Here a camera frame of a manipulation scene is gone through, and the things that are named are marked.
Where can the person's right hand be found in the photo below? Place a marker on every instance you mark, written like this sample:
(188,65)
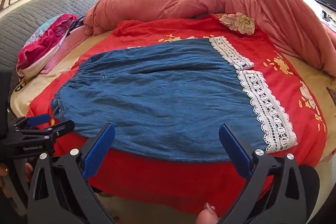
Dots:
(207,216)

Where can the floral pink pillow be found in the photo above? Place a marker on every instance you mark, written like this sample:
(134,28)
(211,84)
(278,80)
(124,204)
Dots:
(42,45)

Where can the plain pink cloth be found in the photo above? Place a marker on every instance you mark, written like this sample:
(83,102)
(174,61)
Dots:
(71,43)

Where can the dark blue cloth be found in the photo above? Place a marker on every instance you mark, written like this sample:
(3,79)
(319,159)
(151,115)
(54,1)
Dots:
(77,23)

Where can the red floral blanket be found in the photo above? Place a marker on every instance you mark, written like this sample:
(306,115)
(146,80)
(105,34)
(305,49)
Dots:
(278,98)

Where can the person's left hand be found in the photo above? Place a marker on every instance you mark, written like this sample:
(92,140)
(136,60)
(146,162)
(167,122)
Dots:
(3,170)

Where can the blue lace-trimmed pants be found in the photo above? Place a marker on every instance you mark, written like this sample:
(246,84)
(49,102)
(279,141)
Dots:
(162,98)

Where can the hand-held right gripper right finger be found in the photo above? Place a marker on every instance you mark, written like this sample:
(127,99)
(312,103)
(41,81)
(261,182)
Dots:
(236,153)

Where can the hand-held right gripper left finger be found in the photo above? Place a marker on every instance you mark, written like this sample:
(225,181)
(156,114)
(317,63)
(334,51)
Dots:
(99,150)

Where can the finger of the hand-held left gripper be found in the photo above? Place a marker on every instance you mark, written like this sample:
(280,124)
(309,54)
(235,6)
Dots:
(60,128)
(39,119)

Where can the grey quilted headboard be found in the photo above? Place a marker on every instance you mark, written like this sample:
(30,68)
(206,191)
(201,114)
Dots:
(39,14)

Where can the dark patterned object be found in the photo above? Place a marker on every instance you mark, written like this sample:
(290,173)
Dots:
(332,95)

